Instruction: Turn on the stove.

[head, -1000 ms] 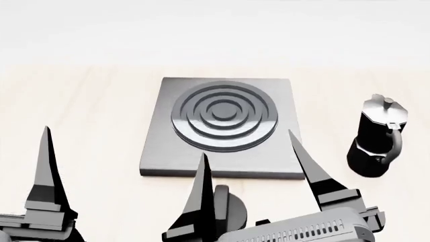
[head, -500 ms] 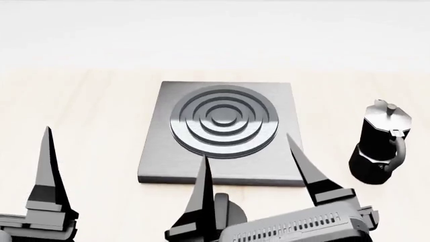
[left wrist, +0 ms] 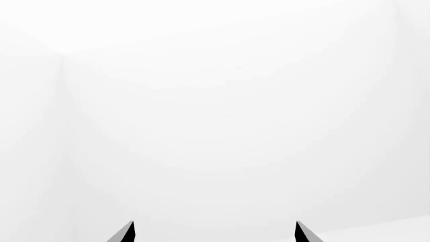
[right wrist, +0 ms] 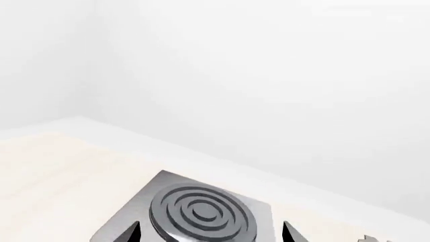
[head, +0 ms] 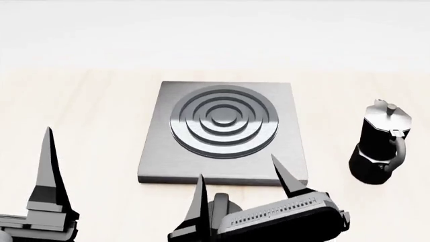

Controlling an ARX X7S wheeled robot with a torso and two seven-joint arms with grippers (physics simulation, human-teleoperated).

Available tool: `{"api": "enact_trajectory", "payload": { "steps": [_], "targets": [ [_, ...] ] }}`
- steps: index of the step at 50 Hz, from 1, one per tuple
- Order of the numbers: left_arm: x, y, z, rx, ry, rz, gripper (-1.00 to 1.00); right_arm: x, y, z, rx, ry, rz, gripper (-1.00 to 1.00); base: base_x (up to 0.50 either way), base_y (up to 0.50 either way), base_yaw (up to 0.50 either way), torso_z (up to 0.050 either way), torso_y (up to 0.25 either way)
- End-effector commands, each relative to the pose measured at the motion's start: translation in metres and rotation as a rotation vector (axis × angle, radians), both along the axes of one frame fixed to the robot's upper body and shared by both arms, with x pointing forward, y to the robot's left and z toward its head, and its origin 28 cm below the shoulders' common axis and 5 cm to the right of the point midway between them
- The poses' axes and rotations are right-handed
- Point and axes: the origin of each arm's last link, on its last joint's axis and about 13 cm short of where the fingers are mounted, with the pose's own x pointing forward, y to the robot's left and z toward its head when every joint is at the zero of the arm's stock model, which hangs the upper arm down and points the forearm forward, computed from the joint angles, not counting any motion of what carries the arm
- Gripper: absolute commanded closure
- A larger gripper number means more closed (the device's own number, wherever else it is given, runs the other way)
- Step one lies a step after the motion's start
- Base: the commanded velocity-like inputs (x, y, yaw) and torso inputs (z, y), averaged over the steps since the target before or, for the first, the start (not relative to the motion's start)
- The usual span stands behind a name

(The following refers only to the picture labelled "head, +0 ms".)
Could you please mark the right gripper pointed finger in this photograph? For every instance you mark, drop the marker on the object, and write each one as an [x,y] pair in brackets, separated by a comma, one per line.
[285,179]
[200,209]

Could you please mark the left gripper pointed grey finger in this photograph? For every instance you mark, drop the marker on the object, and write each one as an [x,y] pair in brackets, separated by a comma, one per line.
[48,176]

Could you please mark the grey round stove knob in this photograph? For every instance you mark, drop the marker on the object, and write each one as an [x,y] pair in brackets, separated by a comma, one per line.
[222,203]

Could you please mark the grey square stove plate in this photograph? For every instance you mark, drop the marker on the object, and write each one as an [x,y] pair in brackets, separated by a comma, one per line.
[158,156]

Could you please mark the round grey ringed burner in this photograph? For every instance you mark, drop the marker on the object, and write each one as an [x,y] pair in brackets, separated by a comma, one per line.
[224,121]

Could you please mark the black and silver moka pot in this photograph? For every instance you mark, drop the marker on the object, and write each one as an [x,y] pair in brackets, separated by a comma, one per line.
[373,141]

